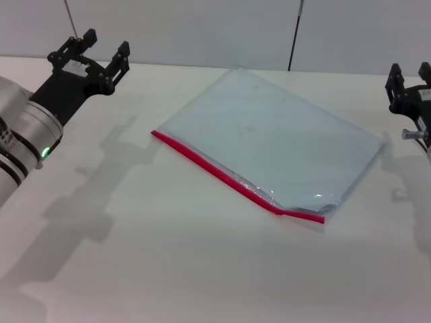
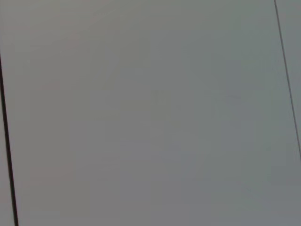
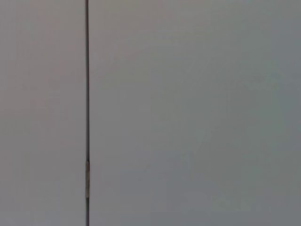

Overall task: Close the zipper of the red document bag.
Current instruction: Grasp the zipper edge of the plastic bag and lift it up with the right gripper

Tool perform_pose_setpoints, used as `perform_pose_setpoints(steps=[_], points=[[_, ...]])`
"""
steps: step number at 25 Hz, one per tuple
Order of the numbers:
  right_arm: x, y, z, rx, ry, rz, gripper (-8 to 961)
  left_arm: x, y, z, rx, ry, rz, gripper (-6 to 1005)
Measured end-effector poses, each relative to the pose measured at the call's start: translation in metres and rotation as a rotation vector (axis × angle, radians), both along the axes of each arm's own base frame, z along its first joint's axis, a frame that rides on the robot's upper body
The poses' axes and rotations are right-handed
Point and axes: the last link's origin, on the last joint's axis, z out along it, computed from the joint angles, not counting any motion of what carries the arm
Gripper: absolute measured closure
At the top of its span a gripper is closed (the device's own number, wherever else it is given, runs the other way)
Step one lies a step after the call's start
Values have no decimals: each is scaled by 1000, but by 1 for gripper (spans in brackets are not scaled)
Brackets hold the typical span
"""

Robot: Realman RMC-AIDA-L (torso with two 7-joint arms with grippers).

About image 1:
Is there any silver camera mount screw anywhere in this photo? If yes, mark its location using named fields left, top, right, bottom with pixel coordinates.
left=401, top=129, right=426, bottom=141

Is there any black vertical pole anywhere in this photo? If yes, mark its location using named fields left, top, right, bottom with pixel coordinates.
left=288, top=0, right=306, bottom=71

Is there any clear document bag red zipper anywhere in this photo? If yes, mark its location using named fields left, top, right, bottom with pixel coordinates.
left=150, top=65, right=385, bottom=225

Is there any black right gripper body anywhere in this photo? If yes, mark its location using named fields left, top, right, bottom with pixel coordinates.
left=389, top=85, right=431, bottom=149

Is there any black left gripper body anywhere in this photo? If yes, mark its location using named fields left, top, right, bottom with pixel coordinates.
left=29, top=57, right=110, bottom=127

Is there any thin grey rod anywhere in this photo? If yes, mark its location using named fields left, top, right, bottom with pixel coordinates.
left=63, top=0, right=77, bottom=38

